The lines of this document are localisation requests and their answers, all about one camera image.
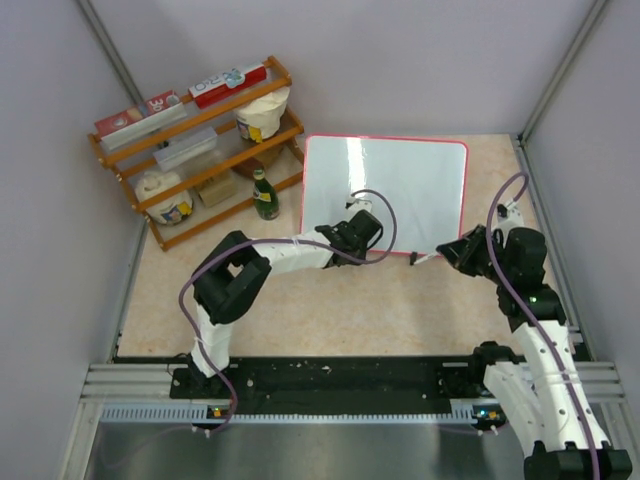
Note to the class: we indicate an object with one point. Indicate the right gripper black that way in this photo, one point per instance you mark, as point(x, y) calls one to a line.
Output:
point(460, 253)

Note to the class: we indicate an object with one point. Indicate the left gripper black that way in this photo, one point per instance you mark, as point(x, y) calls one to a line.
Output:
point(363, 252)

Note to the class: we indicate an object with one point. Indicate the marker pen with magenta cap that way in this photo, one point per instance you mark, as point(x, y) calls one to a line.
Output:
point(425, 258)

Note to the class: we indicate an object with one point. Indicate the whiteboard with pink frame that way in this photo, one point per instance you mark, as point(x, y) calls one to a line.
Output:
point(416, 186)

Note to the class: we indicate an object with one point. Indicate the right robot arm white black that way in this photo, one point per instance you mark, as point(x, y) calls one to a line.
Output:
point(542, 395)

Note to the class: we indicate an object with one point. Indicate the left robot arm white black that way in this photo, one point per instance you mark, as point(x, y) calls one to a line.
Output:
point(232, 275)

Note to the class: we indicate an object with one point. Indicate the green glass bottle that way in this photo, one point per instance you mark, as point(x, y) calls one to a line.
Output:
point(265, 198)

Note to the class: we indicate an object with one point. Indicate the white paper bag upper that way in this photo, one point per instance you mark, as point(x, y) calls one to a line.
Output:
point(259, 119)

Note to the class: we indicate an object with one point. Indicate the brown cardboard packet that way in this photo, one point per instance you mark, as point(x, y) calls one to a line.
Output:
point(216, 189)

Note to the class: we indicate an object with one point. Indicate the orange wooden shelf rack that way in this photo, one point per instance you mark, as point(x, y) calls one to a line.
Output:
point(185, 162)

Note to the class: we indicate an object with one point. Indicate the clear plastic box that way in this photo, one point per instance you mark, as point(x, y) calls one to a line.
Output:
point(186, 148)

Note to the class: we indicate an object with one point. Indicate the red white long box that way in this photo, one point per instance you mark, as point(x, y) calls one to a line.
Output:
point(216, 88)

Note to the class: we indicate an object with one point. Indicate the red silver foil box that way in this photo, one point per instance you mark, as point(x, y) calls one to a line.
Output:
point(141, 119)

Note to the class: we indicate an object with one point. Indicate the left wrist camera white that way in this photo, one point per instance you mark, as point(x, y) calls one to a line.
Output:
point(354, 204)

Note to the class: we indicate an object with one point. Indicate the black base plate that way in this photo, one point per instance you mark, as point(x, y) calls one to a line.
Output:
point(351, 385)

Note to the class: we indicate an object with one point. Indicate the grey cable duct rail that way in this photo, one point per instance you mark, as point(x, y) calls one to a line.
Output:
point(203, 414)

